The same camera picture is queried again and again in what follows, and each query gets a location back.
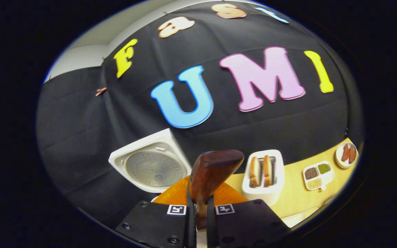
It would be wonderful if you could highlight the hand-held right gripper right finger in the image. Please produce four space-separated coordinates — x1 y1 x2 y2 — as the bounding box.
206 183 290 248

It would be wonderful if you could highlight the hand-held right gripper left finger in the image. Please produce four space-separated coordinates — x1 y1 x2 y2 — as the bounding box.
115 176 197 248

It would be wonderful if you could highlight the white rice cooker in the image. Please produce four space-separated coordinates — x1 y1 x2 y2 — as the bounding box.
108 128 193 204

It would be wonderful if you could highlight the brown wooden spoon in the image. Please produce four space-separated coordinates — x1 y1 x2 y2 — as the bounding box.
189 149 245 231

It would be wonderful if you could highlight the white toaster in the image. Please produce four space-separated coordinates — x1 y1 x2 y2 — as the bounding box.
242 149 285 206

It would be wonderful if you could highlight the toasted bread slice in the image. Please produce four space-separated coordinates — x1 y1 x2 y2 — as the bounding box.
250 156 262 188
262 155 273 187

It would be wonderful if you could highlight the white divided grain dish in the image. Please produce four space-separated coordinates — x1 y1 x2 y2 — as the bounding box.
303 161 335 191

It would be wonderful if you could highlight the white round plate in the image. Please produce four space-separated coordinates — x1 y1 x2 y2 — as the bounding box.
335 142 358 169

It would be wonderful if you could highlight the black backdrop cloth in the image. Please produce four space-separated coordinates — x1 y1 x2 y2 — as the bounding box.
37 2 364 228

